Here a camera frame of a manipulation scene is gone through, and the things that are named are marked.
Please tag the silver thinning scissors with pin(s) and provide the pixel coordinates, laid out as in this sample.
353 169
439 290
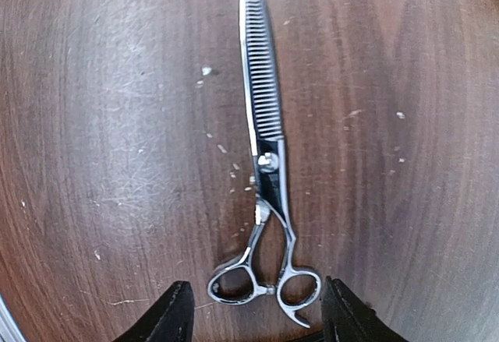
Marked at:
268 152

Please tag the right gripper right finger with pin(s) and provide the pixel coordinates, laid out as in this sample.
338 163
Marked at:
346 318

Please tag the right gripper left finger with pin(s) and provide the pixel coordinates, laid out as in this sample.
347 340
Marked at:
170 318

